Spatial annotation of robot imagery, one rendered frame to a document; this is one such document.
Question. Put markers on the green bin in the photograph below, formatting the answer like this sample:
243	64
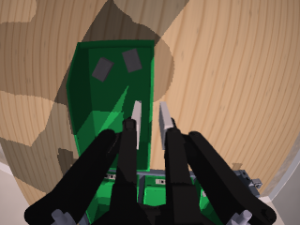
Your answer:
95	105
101	201
206	207
154	190

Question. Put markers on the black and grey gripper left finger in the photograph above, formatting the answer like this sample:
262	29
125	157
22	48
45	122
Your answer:
69	200

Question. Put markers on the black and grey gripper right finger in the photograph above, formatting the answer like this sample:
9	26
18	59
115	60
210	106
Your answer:
230	198

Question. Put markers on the grey metal shelf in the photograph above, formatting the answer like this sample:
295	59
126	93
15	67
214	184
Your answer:
242	175

